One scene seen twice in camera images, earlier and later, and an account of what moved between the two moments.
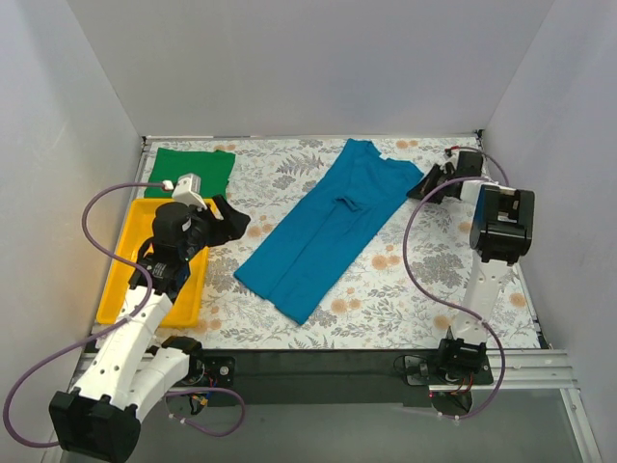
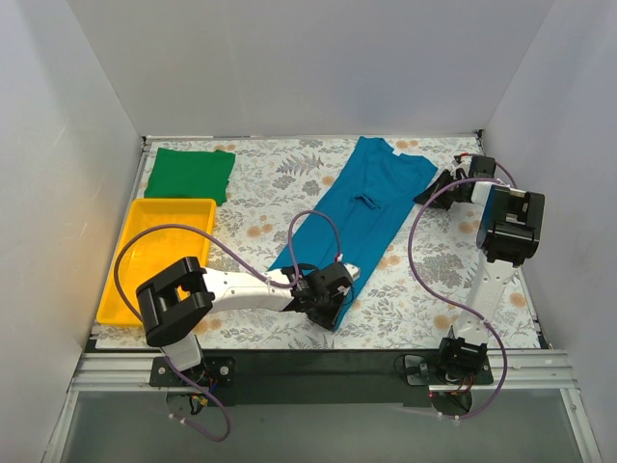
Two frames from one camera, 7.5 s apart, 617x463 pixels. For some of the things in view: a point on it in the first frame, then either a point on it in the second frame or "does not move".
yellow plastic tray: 187,309 does not move
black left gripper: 212,226 -> 325,311
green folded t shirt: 214,167 does not move
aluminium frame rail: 546,369 does not move
